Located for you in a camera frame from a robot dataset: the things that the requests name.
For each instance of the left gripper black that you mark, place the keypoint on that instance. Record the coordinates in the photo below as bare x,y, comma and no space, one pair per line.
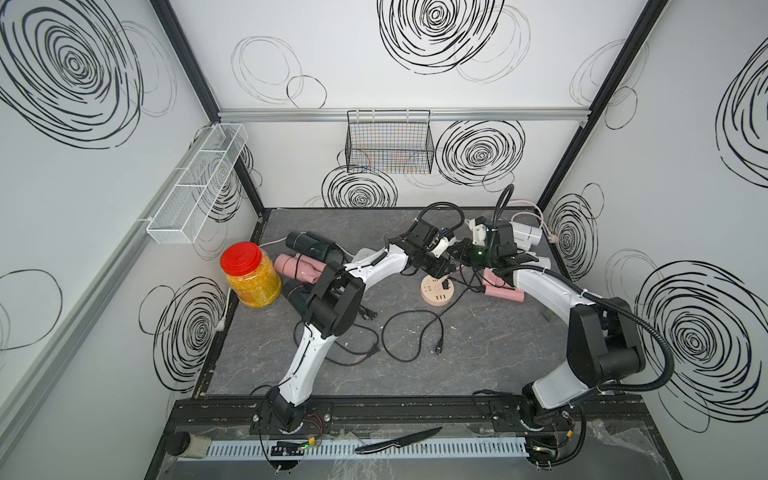
441,266

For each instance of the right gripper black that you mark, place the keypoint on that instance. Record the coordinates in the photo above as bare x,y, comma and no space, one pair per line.
464,246

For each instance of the pink hair dryer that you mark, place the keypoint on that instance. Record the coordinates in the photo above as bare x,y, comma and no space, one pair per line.
496,287
299,267

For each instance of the round beige power strip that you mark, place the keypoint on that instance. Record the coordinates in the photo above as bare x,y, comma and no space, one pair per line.
437,292

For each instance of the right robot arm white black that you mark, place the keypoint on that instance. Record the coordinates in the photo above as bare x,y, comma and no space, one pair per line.
604,343

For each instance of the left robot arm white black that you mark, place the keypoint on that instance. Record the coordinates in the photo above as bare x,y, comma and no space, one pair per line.
329,306

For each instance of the white hair dryer back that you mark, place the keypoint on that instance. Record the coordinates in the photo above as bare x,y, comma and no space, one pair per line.
526,236

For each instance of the white square power strip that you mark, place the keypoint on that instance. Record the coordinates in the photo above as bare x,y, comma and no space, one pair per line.
366,256

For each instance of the dark green hair dryer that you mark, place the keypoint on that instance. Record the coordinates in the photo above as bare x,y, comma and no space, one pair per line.
314,246

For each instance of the jar with red lid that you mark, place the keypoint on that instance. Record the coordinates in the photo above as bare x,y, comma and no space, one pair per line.
251,274

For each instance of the white vent strip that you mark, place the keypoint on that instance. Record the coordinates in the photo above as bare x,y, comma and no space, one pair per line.
433,448

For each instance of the black kitchen knife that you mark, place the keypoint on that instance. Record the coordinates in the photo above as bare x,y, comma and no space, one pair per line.
397,443

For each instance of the tape roll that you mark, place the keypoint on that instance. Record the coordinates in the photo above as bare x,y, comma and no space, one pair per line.
187,445

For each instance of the black wire basket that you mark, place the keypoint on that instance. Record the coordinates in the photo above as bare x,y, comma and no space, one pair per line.
395,141

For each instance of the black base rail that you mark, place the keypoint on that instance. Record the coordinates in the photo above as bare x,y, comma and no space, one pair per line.
331,414

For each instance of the white wire shelf basket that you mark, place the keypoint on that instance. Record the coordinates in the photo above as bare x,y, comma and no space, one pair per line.
201,179

